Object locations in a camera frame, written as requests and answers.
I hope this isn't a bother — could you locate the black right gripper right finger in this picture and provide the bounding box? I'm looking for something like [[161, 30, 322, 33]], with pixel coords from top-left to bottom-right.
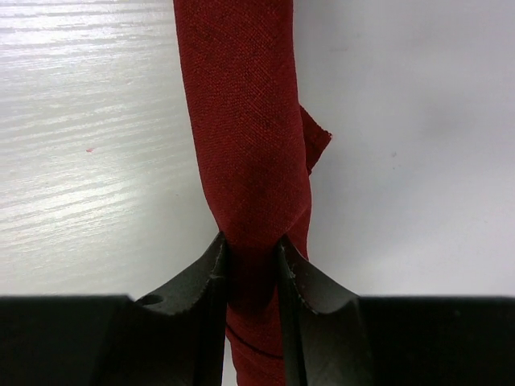
[[276, 236, 374, 385]]

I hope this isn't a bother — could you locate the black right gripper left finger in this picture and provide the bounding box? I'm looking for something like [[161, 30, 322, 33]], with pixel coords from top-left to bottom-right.
[[100, 233, 229, 385]]

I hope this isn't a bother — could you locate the dark red cloth napkin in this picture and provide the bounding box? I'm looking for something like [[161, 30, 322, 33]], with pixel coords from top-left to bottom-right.
[[174, 1, 331, 385]]

